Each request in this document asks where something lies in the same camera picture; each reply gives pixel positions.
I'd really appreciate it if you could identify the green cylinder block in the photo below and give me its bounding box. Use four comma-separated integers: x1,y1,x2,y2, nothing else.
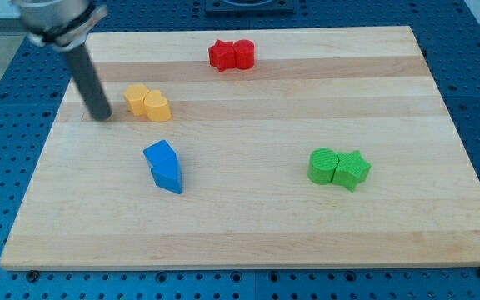
307,147,339,185

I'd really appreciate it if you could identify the red cylinder block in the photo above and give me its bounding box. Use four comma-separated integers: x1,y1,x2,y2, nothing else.
232,39,255,70

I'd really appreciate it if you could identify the blue triangle block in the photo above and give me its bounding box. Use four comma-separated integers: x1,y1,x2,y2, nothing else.
151,156,183,194

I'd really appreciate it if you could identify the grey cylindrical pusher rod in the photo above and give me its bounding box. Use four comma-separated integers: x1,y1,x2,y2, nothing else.
62,44,113,121

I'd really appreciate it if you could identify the yellow heart block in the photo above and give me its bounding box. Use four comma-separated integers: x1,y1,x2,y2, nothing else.
143,90,172,122

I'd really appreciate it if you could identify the blue cube block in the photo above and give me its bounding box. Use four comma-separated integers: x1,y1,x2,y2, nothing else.
142,140,177,168

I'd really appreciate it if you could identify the red star block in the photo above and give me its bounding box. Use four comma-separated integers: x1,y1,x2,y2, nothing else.
208,40,236,72

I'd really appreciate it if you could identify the wooden board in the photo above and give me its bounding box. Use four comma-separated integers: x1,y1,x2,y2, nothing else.
0,26,480,271

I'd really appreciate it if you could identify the yellow hexagon block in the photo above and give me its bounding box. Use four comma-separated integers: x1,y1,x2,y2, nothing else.
123,83,150,117

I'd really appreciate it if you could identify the green star block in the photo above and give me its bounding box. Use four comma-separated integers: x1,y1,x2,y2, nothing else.
332,150,371,192

